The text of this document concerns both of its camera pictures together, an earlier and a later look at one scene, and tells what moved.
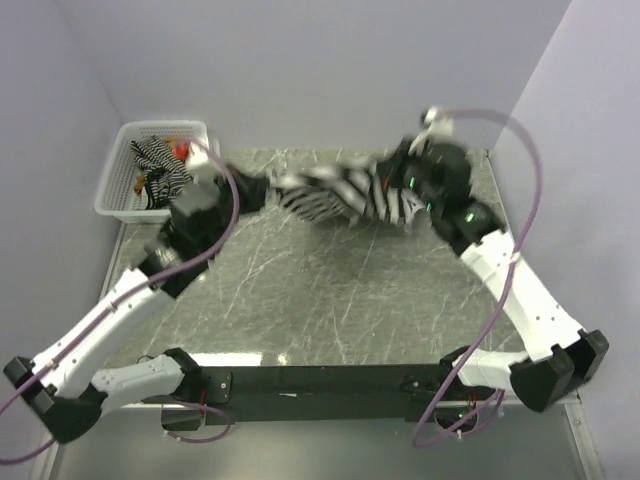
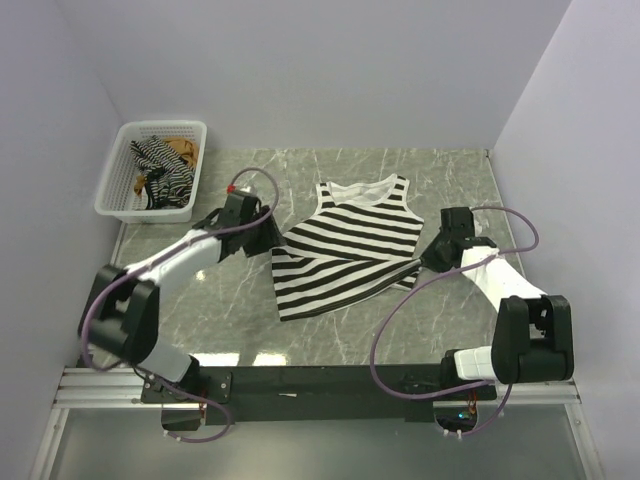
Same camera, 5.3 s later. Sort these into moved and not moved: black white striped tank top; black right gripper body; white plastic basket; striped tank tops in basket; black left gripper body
Moved: black right gripper body; black white striped tank top; black left gripper body
Not moved: white plastic basket; striped tank tops in basket
